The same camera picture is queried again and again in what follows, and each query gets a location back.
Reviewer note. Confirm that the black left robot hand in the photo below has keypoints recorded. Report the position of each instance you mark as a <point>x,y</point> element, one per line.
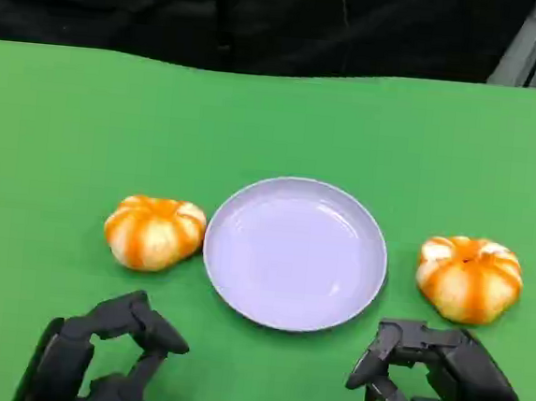
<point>61,361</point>

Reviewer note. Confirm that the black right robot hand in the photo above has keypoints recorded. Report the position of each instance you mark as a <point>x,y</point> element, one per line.
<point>473,373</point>

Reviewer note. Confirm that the orange and white bread roll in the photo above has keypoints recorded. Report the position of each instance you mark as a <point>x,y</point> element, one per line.
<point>467,283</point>
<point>152,237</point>

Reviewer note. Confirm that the lilac plate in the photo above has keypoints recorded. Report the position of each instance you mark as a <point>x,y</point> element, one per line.
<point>291,259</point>

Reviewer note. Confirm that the green table cloth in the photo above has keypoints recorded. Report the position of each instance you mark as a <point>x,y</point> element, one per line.
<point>274,130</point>

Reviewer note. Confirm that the black backdrop curtain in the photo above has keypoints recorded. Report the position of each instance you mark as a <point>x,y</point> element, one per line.
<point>125,5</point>

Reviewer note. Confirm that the grey metal frame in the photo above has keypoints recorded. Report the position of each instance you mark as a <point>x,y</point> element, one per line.
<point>520,49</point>

